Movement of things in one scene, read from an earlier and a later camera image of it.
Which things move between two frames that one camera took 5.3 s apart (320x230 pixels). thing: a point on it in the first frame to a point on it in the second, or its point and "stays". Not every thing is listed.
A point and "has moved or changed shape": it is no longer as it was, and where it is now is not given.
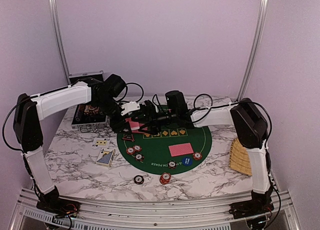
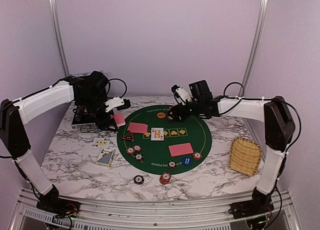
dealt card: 180,149 stays
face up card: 101,142 stays
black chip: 172,164 stays
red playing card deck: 134,125 has moved or changed shape
